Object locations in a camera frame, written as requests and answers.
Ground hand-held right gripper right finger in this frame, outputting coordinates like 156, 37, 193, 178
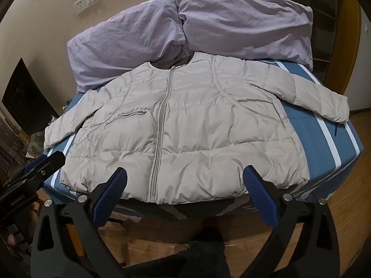
243, 165, 347, 278

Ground lilac pillow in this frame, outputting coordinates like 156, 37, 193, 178
173, 0, 314, 70
67, 0, 187, 93

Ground glass side table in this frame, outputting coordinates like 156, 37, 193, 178
26, 130, 49, 158

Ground wooden door frame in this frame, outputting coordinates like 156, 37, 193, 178
274, 0, 371, 113

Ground beige puffer jacket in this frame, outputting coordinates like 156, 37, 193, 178
43, 51, 350, 207

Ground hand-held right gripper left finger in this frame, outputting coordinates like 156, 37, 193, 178
30, 167, 131, 278

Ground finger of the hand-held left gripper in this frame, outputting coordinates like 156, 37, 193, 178
25, 151, 67, 180

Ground blue white striped bed sheet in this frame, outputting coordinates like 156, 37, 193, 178
43, 58, 365, 219

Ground black television screen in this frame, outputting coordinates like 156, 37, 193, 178
1, 58, 60, 135

